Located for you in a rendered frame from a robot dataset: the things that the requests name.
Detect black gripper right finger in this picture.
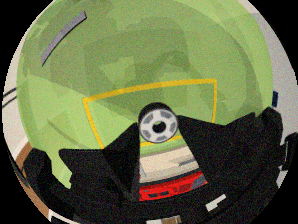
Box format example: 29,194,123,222
177,112,255,183

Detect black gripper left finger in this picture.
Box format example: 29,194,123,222
59,123,141,201

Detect yellow rectangular outline on table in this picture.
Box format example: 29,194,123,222
82,79,217,149

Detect black and grey wheel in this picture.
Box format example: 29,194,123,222
138,101,180,144

